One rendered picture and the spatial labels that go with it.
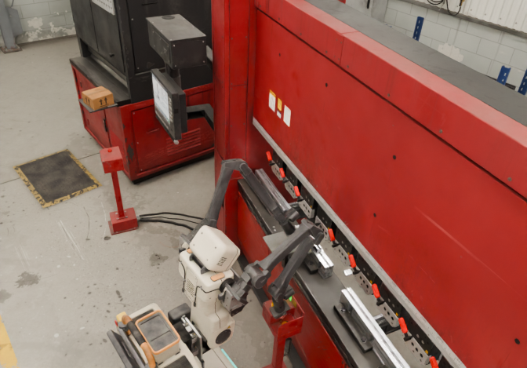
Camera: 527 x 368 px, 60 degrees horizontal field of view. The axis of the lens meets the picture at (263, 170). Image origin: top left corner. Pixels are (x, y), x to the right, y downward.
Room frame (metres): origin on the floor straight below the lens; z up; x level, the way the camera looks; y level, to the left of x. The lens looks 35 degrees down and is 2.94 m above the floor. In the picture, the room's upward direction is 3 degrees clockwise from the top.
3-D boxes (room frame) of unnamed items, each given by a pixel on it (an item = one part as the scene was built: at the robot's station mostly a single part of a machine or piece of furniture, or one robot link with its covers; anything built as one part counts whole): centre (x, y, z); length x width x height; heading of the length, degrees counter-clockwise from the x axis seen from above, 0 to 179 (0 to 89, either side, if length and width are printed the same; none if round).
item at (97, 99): (3.69, 1.54, 1.04); 0.30 x 0.26 x 0.12; 40
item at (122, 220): (3.15, 1.28, 0.41); 0.25 x 0.20 x 0.83; 116
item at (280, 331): (1.68, -0.16, 0.75); 0.20 x 0.16 x 0.18; 27
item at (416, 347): (1.21, -0.73, 1.26); 0.15 x 0.09 x 0.17; 26
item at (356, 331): (1.51, -0.52, 0.89); 0.30 x 0.05 x 0.03; 26
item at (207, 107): (3.14, 0.50, 1.18); 0.40 x 0.24 x 0.07; 26
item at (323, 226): (1.93, -0.38, 1.26); 0.15 x 0.09 x 0.17; 26
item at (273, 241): (2.02, -0.17, 1.00); 0.26 x 0.18 x 0.01; 116
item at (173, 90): (2.93, 0.69, 1.42); 0.45 x 0.12 x 0.36; 31
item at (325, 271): (2.04, -0.33, 0.92); 0.39 x 0.06 x 0.10; 26
